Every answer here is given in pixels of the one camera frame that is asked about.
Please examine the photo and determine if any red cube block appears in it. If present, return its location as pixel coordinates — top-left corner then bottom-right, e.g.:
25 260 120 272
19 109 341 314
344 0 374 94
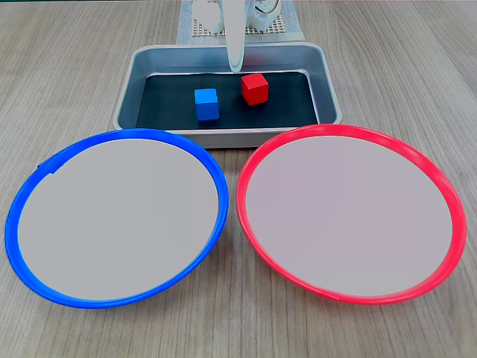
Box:
240 72 270 107

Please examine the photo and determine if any black tray liner mat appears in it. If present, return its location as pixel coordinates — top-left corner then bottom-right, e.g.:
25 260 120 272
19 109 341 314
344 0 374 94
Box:
135 70 321 130

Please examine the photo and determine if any red-rimmed white dish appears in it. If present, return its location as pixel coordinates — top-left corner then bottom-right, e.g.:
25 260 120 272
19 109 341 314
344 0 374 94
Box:
235 124 468 307

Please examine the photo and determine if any blue-rimmed white dish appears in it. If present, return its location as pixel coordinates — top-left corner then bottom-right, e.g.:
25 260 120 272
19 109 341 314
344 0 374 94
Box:
4 128 230 310

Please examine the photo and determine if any white mesh anti-slip mat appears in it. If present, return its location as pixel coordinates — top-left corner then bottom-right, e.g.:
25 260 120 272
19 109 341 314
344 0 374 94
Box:
191 15 289 39

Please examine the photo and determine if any translucent tape sheet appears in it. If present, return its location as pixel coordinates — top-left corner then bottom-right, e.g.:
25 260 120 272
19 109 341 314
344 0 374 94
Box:
175 0 306 47

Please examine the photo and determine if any blue cube block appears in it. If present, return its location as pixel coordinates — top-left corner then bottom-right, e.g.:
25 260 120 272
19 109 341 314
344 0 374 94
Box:
194 88 220 122

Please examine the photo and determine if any silver metal tray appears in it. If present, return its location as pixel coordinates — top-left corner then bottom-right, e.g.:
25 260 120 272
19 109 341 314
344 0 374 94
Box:
112 43 343 149

